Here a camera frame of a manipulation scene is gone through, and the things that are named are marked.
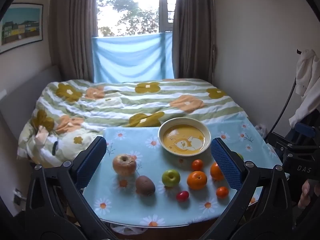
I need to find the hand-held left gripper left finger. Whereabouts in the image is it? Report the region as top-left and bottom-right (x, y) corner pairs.
(25, 136), (118, 240)

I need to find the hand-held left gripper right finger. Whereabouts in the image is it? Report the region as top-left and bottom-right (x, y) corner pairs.
(200, 138), (293, 240)

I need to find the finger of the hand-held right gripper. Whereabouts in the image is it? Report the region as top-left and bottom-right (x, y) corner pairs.
(294, 122), (316, 138)

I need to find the small tangerine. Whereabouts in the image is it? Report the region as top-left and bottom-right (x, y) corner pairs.
(216, 186), (229, 199)
(191, 159), (204, 172)

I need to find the large cracked brown apple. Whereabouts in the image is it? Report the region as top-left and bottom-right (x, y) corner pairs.
(112, 154), (137, 176)

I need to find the large orange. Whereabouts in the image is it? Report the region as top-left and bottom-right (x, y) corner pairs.
(187, 171), (208, 190)

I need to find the cream bowl with bear print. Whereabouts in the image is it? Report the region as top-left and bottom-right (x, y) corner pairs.
(158, 117), (211, 157)

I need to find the brown kiwi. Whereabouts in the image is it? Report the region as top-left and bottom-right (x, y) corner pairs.
(136, 175), (156, 195)

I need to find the person's right hand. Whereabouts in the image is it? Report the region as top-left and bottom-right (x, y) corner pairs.
(297, 180), (316, 209)

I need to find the crumpled plastic bag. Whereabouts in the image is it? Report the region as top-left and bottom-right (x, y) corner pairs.
(255, 124), (267, 138)

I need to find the white hanging garment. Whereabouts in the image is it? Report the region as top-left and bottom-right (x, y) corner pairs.
(295, 49), (320, 123)

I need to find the red cherry tomato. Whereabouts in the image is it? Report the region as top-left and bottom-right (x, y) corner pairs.
(176, 191), (190, 202)

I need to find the striped floral blanket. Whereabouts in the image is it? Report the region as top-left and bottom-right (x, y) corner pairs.
(17, 78), (247, 168)

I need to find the blue daisy tablecloth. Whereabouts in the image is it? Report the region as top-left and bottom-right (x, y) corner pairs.
(82, 120), (283, 227)

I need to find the light blue window cloth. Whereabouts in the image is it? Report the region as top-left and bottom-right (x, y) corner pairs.
(92, 32), (175, 83)

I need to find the brown curtain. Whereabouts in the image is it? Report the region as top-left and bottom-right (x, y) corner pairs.
(49, 0), (98, 83)
(172, 0), (215, 82)

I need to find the window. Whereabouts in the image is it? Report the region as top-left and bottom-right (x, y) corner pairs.
(97, 0), (178, 38)

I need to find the black cable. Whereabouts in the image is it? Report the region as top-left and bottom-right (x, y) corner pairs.
(271, 76), (298, 135)

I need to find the wall socket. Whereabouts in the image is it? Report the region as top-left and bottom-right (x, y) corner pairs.
(13, 188), (25, 204)

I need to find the framed wall picture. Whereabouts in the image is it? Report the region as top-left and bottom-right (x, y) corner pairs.
(0, 3), (44, 54)

